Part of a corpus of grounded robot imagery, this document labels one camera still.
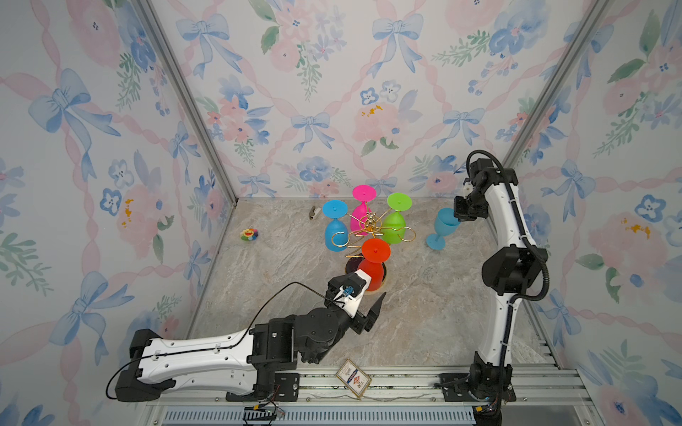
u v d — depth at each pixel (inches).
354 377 29.4
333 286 21.6
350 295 18.6
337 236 32.9
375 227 29.4
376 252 26.6
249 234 41.9
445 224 35.4
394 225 32.9
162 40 28.9
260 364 17.6
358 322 20.4
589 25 27.8
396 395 28.9
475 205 30.7
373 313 20.9
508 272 23.1
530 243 22.0
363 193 32.1
